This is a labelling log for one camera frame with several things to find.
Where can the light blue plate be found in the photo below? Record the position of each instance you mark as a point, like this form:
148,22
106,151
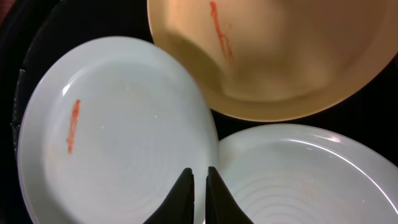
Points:
108,130
289,173

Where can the yellow plate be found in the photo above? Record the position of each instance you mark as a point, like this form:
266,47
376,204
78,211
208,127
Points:
276,60

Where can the black round serving tray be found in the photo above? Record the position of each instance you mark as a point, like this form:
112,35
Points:
36,33

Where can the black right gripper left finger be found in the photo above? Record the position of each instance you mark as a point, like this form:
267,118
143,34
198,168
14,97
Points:
179,205

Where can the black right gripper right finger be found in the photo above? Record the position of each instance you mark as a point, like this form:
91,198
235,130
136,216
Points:
221,207

